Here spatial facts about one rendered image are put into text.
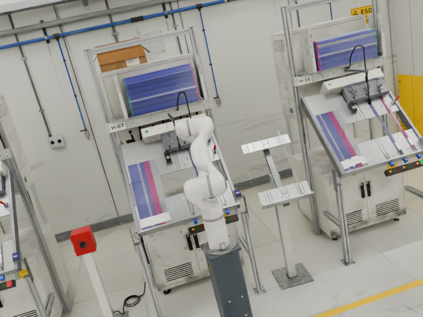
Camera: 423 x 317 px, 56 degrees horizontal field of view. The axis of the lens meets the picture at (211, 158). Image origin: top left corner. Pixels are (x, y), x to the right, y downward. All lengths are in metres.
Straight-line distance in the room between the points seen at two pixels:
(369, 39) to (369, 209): 1.35
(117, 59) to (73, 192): 1.93
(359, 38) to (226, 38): 1.65
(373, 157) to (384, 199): 0.61
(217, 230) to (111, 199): 2.62
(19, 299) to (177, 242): 1.18
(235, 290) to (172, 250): 0.87
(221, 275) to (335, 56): 1.88
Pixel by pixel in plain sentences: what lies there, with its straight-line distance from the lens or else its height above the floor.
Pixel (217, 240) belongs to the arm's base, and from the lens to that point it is 2.23.
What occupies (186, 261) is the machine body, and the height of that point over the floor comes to 0.24.
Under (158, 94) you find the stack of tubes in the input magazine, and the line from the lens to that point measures 2.91.
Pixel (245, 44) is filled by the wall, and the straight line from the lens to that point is 4.59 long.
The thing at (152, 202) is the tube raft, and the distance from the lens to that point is 2.74.
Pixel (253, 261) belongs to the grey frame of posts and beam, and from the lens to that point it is 2.95.
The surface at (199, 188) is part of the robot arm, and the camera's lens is 2.10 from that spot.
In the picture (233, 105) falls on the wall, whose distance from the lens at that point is 4.59.
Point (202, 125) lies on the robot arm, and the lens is 2.28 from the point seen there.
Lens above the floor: 1.82
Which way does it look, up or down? 17 degrees down
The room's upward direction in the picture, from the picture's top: 13 degrees counter-clockwise
